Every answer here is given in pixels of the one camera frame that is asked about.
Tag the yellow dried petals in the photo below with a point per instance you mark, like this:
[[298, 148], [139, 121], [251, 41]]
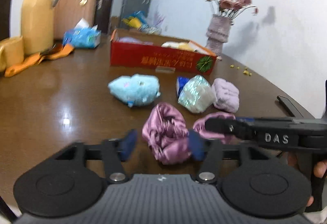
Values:
[[244, 70]]

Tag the orange strap cloth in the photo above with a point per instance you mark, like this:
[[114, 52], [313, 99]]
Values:
[[56, 52]]

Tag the purple decorative stems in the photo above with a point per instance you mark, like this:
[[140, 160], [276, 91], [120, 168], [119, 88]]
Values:
[[158, 18]]

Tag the yellow thermos jug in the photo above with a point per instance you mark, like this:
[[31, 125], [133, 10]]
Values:
[[37, 25]]

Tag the blue tissue pack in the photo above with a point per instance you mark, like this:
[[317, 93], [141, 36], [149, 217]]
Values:
[[83, 36]]

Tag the textured pink vase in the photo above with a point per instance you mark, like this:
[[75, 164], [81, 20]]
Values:
[[218, 33]]

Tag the red orange cardboard box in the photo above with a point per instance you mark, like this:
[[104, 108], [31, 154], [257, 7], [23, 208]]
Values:
[[154, 56]]

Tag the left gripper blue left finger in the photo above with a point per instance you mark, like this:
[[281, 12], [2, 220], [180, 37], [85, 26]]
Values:
[[127, 144]]

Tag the lilac towel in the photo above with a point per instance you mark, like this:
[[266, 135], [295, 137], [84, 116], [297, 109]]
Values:
[[227, 95]]

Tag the pink satin cloth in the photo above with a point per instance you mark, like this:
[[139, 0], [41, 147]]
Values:
[[167, 136]]

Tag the light blue plush toy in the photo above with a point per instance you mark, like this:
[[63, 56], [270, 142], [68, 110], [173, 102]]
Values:
[[135, 91]]

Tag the metal wire storage rack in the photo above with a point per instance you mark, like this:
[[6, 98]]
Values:
[[150, 29]]

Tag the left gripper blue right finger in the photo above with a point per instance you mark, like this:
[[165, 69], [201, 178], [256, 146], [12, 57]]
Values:
[[197, 145]]

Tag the pink ribbed suitcase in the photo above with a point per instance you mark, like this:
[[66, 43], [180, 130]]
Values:
[[67, 14]]

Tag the iridescent soft bundle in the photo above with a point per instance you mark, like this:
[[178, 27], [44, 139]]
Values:
[[196, 95]]

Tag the yellow blue bag pile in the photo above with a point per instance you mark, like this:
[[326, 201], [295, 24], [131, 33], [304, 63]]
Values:
[[136, 20]]

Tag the blue wet wipes packet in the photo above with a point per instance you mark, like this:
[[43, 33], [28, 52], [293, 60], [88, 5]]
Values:
[[180, 83]]

